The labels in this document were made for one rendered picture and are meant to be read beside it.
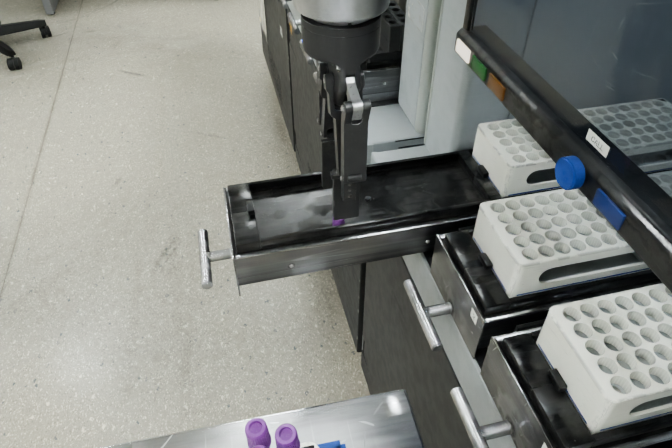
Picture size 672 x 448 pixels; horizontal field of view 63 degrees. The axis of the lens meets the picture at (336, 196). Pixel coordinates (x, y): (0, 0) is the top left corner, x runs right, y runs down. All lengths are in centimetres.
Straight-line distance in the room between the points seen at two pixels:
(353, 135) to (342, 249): 20
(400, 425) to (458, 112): 45
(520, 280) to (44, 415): 127
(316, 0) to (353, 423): 36
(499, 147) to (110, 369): 120
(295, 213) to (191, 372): 90
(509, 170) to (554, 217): 10
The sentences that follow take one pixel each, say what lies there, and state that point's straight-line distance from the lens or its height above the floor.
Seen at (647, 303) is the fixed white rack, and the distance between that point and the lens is 62.
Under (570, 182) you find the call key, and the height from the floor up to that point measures 98.
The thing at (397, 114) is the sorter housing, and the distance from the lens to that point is 103.
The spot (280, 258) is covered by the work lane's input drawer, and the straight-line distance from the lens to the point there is 67.
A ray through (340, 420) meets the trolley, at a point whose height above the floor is 82.
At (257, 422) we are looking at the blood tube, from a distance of 39.
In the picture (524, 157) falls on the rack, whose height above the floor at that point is 86.
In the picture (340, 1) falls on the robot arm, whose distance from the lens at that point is 48.
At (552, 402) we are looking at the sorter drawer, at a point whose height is 82.
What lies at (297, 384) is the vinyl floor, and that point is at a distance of 149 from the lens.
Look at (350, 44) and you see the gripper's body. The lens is 51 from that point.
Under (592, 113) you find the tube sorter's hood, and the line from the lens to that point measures 53.
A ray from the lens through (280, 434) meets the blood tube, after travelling 39.
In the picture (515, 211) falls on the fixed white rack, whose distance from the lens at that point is 65.
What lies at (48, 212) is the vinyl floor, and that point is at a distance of 214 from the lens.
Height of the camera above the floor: 128
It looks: 41 degrees down
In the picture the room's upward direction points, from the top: straight up
